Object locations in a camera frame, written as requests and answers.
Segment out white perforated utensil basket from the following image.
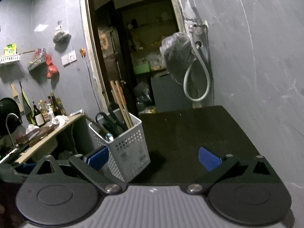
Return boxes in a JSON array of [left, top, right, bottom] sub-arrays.
[[88, 114, 150, 182]]

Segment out black scissors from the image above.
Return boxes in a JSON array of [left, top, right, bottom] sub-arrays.
[[95, 102, 128, 138]]

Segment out wooden side counter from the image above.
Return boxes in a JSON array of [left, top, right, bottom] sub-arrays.
[[14, 112, 86, 164]]

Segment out dark glass bottle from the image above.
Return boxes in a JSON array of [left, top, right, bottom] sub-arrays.
[[33, 102, 45, 127]]

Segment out thin wooden chopstick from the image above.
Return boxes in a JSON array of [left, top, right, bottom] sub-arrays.
[[115, 80, 133, 129]]

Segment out wooden cutting board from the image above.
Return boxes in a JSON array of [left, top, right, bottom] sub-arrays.
[[10, 83, 24, 113]]

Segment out red plastic bag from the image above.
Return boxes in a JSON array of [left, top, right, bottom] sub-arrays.
[[45, 54, 59, 79]]

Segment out green box on shelf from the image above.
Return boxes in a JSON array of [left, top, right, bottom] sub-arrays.
[[133, 63, 151, 74]]

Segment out silver spoon blue handle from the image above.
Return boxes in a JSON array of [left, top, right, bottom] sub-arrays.
[[104, 133, 114, 142]]

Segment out white hose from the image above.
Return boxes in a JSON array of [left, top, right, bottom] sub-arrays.
[[183, 23, 211, 102]]

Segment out white wall switch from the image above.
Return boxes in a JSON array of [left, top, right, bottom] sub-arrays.
[[61, 50, 77, 67]]

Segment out plastic bag on wall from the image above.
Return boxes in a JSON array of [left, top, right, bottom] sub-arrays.
[[160, 32, 196, 83]]

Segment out white wire wall shelf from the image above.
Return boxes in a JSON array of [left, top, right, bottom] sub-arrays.
[[1, 54, 21, 65]]

